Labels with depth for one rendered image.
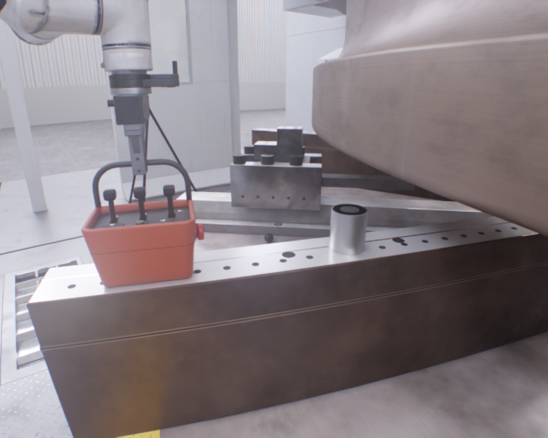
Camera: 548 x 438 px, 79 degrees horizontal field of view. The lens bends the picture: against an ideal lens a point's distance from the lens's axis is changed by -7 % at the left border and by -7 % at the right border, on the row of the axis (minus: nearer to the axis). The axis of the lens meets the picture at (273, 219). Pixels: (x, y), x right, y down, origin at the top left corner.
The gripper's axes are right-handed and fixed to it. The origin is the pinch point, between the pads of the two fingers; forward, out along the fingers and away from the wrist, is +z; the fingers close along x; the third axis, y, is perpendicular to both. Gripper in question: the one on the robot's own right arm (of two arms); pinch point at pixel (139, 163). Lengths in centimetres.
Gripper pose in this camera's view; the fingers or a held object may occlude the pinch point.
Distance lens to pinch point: 75.0
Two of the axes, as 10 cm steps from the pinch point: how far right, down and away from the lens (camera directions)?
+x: 2.5, 3.5, -9.0
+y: -9.7, 0.9, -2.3
